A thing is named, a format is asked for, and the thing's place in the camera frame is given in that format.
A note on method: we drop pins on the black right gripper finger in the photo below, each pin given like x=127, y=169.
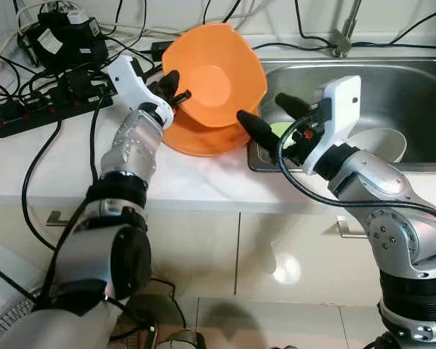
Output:
x=260, y=132
x=294, y=105

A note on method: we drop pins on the orange plastic bowl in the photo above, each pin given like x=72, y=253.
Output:
x=211, y=80
x=203, y=142

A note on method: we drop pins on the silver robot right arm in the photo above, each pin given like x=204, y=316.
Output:
x=370, y=182

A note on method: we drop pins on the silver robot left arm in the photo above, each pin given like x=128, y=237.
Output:
x=131, y=145

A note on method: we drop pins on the green plate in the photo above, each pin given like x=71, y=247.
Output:
x=280, y=129

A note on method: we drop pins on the black power adapter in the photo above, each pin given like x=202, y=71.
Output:
x=158, y=51

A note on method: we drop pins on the white bowl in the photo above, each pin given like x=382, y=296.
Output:
x=381, y=145

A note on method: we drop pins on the metal faucet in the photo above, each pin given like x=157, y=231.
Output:
x=341, y=45

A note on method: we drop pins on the stainless steel sink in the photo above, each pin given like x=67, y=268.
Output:
x=407, y=87

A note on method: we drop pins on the black electronic device box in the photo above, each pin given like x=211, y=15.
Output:
x=65, y=43

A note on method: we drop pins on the black power strip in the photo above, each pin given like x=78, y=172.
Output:
x=29, y=116

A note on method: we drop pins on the grey robot left foot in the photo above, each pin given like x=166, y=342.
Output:
x=180, y=340

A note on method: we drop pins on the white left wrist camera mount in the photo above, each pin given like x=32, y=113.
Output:
x=131, y=83

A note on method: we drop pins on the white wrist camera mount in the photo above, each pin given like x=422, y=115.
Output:
x=341, y=109
x=131, y=83

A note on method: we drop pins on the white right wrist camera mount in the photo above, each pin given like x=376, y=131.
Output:
x=341, y=109

